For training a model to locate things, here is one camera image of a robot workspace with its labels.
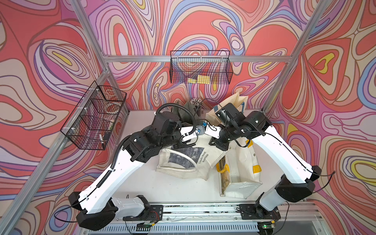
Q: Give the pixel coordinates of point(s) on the yellow sticky notes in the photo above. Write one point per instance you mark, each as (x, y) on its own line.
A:
(200, 79)

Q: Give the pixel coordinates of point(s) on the black wire basket back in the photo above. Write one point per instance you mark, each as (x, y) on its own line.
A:
(186, 64)

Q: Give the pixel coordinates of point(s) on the black wire basket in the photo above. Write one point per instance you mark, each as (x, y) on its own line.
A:
(93, 120)
(186, 64)

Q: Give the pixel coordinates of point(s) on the white yellow-handled bag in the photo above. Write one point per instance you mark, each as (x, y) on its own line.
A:
(239, 172)

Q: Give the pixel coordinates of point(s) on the cream blue-handled tote bag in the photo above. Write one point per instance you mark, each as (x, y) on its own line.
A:
(240, 102)

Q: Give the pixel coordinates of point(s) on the black wire basket left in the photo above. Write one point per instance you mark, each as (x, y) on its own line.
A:
(93, 120)

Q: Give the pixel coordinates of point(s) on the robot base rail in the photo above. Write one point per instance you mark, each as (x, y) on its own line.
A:
(223, 218)

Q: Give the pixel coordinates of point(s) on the olive green canvas bag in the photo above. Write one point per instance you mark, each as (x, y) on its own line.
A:
(184, 116)

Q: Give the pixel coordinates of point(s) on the black cup of sticks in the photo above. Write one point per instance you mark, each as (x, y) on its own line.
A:
(196, 103)

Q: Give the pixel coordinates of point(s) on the aluminium frame post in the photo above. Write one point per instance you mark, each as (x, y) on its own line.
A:
(312, 23)
(106, 74)

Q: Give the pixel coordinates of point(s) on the aluminium frame post right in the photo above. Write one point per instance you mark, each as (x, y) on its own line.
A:
(312, 23)

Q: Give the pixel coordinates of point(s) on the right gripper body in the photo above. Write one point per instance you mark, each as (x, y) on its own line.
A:
(220, 143)

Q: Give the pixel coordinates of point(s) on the aluminium frame post left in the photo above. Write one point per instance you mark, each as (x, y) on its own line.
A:
(106, 74)

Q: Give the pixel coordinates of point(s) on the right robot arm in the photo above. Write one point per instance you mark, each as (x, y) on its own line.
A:
(298, 179)

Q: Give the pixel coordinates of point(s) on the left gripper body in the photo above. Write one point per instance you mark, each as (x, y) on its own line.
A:
(183, 144)

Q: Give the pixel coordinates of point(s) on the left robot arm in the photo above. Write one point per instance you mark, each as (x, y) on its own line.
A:
(173, 125)

